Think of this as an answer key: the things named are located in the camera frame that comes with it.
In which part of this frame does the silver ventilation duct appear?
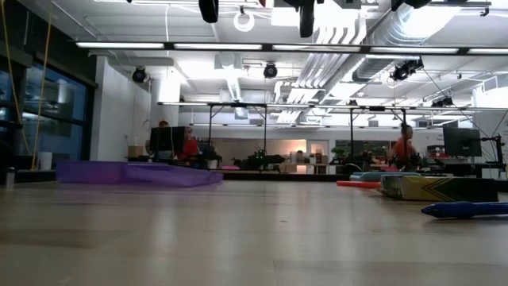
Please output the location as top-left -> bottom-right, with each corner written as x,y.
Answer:
351,3 -> 464,84

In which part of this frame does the background potted plant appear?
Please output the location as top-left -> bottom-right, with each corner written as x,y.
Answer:
200,145 -> 223,170

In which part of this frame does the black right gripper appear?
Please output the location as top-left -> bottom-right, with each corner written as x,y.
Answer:
282,0 -> 326,39

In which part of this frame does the background robot station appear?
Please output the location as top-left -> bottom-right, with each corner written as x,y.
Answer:
233,149 -> 287,172

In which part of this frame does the black computer monitor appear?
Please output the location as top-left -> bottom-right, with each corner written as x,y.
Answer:
443,126 -> 483,158
149,126 -> 186,154

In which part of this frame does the yellow green crayon box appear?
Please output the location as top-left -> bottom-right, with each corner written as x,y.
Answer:
379,174 -> 499,203

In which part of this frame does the white cylindrical bin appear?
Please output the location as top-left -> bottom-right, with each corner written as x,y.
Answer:
37,151 -> 53,171

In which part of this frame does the person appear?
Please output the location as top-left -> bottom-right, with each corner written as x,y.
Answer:
144,119 -> 171,160
391,123 -> 418,172
174,126 -> 200,164

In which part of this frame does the pink marker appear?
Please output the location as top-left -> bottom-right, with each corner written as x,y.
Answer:
336,180 -> 383,189

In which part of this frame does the black aluminium table frame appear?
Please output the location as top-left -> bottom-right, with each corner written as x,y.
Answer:
0,168 -> 508,192

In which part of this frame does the yellow hanging cable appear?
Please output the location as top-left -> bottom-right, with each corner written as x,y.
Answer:
31,0 -> 54,170
0,0 -> 32,157

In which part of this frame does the white ring ceiling fixture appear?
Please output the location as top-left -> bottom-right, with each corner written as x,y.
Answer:
233,10 -> 256,33

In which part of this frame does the blue pen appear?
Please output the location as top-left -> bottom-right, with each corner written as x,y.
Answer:
420,200 -> 508,219

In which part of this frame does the overhead light bar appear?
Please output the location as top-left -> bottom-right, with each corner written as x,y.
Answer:
75,41 -> 508,56

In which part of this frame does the purple plastic pencil case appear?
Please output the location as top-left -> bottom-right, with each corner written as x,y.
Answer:
55,160 -> 225,188

